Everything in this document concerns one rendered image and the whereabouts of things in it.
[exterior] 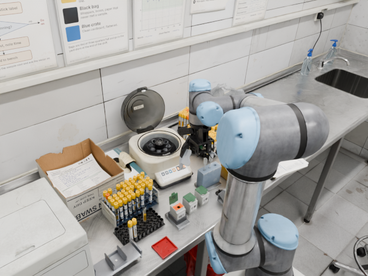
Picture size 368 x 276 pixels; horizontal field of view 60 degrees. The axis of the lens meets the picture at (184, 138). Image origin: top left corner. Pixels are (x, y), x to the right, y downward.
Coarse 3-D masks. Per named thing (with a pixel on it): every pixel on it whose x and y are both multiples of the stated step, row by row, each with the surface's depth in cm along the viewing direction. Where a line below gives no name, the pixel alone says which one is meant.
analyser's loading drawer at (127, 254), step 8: (120, 248) 108; (128, 248) 108; (136, 248) 108; (112, 256) 106; (120, 256) 106; (128, 256) 106; (136, 256) 106; (96, 264) 103; (104, 264) 103; (112, 264) 100; (120, 264) 102; (96, 272) 101; (104, 272) 101; (112, 272) 101
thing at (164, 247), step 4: (160, 240) 116; (164, 240) 116; (168, 240) 116; (156, 244) 115; (160, 244) 115; (164, 244) 115; (168, 244) 115; (172, 244) 115; (156, 248) 113; (160, 248) 113; (164, 248) 114; (168, 248) 114; (172, 248) 114; (176, 248) 113; (160, 252) 112; (164, 252) 112; (168, 252) 112; (172, 252) 112; (160, 256) 110; (164, 256) 110
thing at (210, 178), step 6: (216, 162) 139; (210, 168) 135; (216, 168) 136; (198, 174) 135; (204, 174) 132; (210, 174) 135; (216, 174) 138; (198, 180) 137; (204, 180) 134; (210, 180) 137; (216, 180) 140; (198, 186) 138; (204, 186) 137; (210, 186) 139; (216, 186) 140
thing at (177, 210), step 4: (172, 204) 121; (176, 204) 121; (180, 204) 121; (172, 208) 119; (176, 208) 119; (180, 208) 119; (184, 208) 120; (172, 212) 121; (176, 212) 118; (180, 212) 119; (184, 212) 121; (176, 216) 119; (180, 216) 120
